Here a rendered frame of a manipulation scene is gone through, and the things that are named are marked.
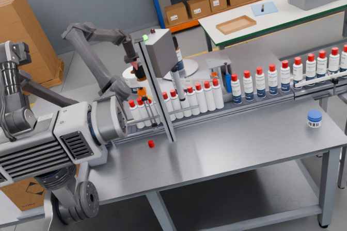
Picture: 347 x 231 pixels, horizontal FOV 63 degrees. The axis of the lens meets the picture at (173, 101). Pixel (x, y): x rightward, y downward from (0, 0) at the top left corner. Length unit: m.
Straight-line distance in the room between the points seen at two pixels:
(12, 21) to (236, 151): 3.91
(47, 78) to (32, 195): 3.49
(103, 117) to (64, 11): 5.24
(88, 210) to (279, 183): 1.42
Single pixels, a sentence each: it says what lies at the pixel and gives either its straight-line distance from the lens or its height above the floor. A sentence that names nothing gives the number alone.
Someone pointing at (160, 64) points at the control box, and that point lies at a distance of 1.39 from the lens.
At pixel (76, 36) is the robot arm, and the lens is 1.26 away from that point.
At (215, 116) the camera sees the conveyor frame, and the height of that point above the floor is 0.86.
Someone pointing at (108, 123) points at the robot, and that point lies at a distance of 0.90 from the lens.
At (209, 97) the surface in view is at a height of 0.99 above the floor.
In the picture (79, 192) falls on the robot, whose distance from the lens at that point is 1.17.
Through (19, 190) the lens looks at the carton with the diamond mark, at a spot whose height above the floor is 1.00.
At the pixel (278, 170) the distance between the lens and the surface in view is 2.26.
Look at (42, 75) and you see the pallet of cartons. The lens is 5.01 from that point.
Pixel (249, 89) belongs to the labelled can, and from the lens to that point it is 1.75.
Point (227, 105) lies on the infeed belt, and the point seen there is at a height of 0.88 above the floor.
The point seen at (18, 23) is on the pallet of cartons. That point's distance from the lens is 4.76.
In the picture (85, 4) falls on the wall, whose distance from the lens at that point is 5.99.
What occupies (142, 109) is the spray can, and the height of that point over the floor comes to 1.02.
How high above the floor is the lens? 1.98
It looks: 34 degrees down
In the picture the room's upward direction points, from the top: 17 degrees counter-clockwise
